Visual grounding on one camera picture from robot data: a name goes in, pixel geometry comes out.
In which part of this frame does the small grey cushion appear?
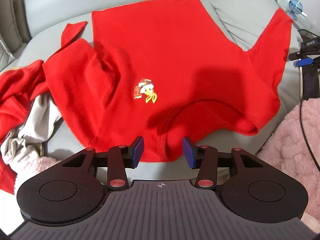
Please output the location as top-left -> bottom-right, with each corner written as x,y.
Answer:
12,0 -> 33,43

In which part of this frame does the pink fluffy garment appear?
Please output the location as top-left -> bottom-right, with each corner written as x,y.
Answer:
14,97 -> 320,230

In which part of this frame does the blue glass ornament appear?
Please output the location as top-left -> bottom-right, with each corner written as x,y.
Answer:
289,0 -> 306,18

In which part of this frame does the black cable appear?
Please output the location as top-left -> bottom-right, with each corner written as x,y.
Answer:
299,94 -> 320,173

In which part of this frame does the beige garment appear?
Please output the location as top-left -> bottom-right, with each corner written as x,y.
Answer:
0,94 -> 62,165

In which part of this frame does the large grey cushion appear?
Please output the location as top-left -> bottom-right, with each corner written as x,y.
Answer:
0,0 -> 23,63

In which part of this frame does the crumpled red garment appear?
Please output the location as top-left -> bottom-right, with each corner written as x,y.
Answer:
0,59 -> 50,195

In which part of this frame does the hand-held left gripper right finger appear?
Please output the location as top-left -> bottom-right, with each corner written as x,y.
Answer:
182,137 -> 263,190

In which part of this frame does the red sweater with duck print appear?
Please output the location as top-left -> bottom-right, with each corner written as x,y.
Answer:
42,0 -> 293,164

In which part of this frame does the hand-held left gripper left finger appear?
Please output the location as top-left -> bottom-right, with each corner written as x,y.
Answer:
61,136 -> 145,190

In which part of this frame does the grey sofa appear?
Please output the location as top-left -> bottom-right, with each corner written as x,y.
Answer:
0,0 -> 304,178

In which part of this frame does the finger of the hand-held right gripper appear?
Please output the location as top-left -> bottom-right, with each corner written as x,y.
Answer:
295,58 -> 315,67
289,51 -> 305,61

